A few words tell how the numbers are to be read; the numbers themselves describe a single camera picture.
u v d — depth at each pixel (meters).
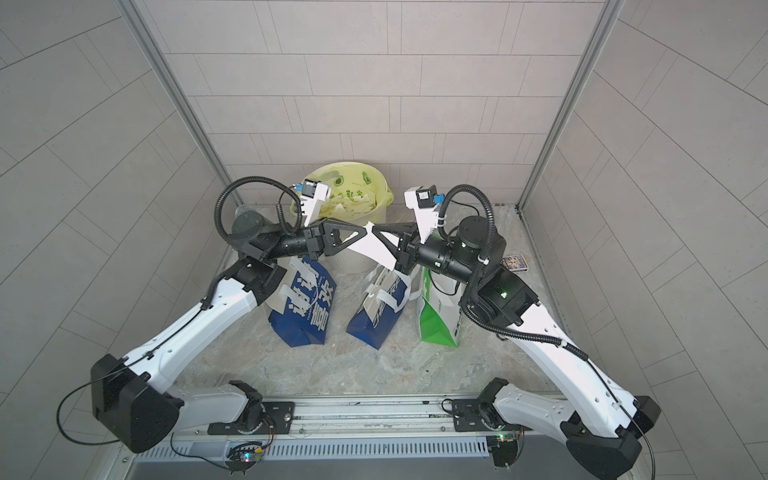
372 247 0.53
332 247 0.54
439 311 0.70
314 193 0.52
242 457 0.65
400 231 0.49
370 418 0.72
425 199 0.45
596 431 0.38
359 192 0.96
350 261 0.94
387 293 0.73
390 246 0.53
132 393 0.37
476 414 0.64
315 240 0.51
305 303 0.77
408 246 0.46
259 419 0.69
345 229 0.54
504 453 0.68
